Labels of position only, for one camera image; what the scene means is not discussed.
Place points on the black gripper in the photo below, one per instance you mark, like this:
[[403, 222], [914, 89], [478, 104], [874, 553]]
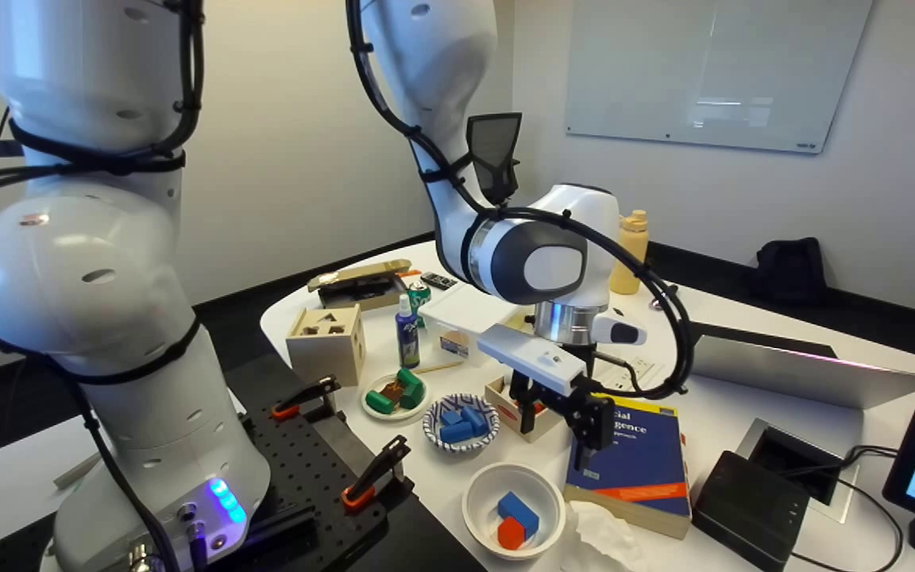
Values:
[[565, 400]]

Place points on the red wooden block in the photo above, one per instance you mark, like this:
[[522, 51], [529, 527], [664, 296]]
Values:
[[512, 534]]

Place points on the wooden shape sorter cube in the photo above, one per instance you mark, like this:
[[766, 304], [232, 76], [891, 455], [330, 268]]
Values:
[[324, 349]]

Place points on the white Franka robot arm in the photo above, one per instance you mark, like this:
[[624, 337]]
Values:
[[78, 273]]

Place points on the small blue cube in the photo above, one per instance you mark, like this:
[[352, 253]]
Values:
[[454, 412]]

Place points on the blue and orange book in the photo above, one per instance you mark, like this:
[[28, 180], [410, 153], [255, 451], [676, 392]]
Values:
[[637, 462]]

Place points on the blue rectangular block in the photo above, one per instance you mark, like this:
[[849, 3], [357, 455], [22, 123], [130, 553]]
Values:
[[518, 507]]

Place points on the blue cylinder block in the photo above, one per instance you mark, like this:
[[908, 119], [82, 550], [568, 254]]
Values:
[[475, 415]]

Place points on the long blue block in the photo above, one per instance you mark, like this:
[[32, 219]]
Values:
[[454, 429]]

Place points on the white bowl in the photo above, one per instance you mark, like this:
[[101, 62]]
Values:
[[478, 509]]

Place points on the blue patterned paper plate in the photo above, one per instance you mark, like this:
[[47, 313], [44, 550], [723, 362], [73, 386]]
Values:
[[434, 434]]

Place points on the green cylinder block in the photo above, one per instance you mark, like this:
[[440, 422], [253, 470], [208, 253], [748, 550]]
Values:
[[380, 400], [406, 375]]

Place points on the small white plate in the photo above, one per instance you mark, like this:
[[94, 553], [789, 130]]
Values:
[[395, 415]]

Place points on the brown giraffe pattern piece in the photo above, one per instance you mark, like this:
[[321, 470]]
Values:
[[393, 392]]

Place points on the blue spray bottle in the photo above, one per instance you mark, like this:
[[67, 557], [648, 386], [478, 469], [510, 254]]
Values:
[[407, 337]]

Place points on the black clamp orange tips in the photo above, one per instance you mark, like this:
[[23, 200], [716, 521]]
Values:
[[376, 475], [304, 399]]

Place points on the black remote control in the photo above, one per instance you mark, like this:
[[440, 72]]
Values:
[[440, 279]]

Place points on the black box device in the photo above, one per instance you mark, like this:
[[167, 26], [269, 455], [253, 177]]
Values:
[[748, 511]]

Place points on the beige bottle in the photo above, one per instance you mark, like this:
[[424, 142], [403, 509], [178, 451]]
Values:
[[637, 238]]

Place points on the black flat pad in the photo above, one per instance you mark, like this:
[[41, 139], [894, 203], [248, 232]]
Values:
[[797, 462]]

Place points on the silver laptop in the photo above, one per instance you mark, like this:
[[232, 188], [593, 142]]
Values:
[[797, 368]]

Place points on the black bag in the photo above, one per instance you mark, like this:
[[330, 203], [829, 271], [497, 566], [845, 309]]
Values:
[[794, 271]]

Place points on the black mesh office chair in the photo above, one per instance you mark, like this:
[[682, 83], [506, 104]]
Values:
[[495, 153]]

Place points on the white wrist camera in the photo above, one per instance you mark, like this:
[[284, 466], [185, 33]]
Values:
[[531, 359]]

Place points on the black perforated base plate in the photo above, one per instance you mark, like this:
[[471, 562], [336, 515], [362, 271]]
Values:
[[299, 466]]

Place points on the wall whiteboard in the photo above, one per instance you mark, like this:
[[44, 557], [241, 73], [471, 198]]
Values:
[[712, 63]]

